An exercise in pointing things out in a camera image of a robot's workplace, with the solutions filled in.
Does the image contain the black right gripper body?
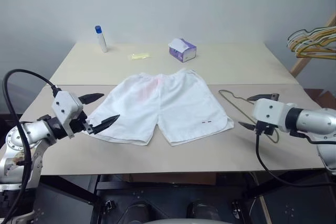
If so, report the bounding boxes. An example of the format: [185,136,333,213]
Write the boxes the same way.
[253,121,277,136]

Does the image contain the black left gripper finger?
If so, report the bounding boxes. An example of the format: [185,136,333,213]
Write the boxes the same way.
[91,114,121,134]
[78,93,105,105]

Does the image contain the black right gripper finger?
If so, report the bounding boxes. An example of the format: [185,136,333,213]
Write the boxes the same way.
[246,93,280,102]
[238,121,256,131]

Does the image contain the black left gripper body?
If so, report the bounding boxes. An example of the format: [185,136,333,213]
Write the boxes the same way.
[68,112,95,134]

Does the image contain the white shorts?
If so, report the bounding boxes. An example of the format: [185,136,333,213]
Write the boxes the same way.
[89,68,235,147]

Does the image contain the wooden clothes rack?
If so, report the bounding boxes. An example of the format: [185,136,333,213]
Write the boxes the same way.
[290,13,336,78]

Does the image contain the brown open cardboard box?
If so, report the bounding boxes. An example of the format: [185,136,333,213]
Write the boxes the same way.
[304,89,336,110]

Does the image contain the white bottle blue cap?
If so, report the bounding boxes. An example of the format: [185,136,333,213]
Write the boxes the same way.
[94,25,109,54]

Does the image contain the thin wooden strip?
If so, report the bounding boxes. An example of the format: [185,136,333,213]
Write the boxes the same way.
[258,194,271,224]

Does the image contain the purple tissue box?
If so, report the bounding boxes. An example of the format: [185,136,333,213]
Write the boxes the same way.
[168,38,198,64]

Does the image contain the dark rounded shape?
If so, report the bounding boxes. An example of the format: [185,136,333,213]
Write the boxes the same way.
[185,198,220,224]
[125,201,159,224]

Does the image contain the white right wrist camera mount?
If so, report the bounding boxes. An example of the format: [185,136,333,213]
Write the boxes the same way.
[251,98,292,128]

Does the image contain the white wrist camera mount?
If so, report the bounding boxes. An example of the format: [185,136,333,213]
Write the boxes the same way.
[251,98,292,128]
[51,91,84,138]

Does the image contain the thin wire clothes hanger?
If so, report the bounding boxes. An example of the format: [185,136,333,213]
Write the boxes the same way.
[218,89,280,145]

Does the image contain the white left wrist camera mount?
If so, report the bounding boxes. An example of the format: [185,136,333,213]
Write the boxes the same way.
[51,91,84,138]

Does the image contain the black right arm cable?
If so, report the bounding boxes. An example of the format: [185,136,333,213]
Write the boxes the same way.
[255,129,336,189]

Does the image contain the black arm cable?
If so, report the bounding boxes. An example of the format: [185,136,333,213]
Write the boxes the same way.
[255,129,336,189]
[2,69,60,219]

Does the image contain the yellow wire hanger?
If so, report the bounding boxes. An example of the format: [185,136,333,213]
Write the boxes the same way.
[295,31,336,60]

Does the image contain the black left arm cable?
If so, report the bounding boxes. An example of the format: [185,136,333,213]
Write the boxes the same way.
[2,69,60,219]

